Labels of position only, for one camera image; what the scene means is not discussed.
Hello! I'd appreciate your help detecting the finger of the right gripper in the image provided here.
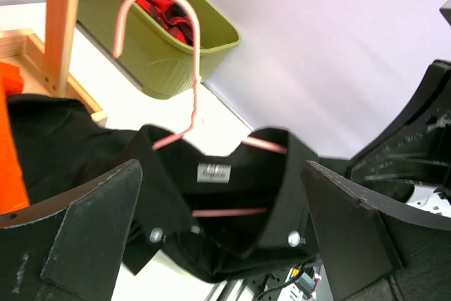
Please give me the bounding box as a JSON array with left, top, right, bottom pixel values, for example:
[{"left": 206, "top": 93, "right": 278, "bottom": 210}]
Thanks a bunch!
[{"left": 348, "top": 60, "right": 450, "bottom": 202}]

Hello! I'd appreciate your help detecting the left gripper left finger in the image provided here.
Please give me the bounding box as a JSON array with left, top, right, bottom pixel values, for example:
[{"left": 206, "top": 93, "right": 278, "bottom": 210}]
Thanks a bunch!
[{"left": 1, "top": 160, "right": 142, "bottom": 301}]

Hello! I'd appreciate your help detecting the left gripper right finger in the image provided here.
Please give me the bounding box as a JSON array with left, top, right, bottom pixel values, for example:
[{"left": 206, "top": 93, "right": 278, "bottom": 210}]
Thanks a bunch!
[{"left": 301, "top": 161, "right": 450, "bottom": 300}]

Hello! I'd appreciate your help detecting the pink wire hanger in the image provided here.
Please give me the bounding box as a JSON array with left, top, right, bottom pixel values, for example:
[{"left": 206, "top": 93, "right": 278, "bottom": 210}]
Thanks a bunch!
[{"left": 112, "top": 0, "right": 288, "bottom": 219}]

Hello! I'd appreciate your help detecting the red black plaid shirt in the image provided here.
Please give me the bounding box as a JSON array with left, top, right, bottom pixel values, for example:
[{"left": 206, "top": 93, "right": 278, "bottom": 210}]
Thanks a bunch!
[{"left": 136, "top": 0, "right": 193, "bottom": 46}]

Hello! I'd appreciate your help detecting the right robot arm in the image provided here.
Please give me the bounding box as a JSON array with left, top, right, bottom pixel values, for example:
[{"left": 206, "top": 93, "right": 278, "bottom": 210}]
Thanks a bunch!
[{"left": 346, "top": 60, "right": 450, "bottom": 216}]

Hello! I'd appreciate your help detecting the orange shirt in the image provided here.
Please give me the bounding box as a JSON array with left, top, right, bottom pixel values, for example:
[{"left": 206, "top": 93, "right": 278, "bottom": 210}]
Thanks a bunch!
[{"left": 1, "top": 62, "right": 30, "bottom": 214}]

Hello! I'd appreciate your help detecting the green plastic basket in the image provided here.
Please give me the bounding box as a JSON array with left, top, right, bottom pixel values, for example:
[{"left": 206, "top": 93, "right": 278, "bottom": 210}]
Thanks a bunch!
[{"left": 77, "top": 0, "right": 241, "bottom": 99}]

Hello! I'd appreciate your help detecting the wooden clothes rack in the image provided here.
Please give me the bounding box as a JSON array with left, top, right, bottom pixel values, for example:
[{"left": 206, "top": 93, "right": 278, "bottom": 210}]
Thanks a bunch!
[{"left": 1, "top": 0, "right": 108, "bottom": 126}]

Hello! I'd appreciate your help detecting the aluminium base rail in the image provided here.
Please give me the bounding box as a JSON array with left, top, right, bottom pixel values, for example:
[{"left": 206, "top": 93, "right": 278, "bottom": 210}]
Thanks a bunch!
[{"left": 204, "top": 263, "right": 333, "bottom": 301}]

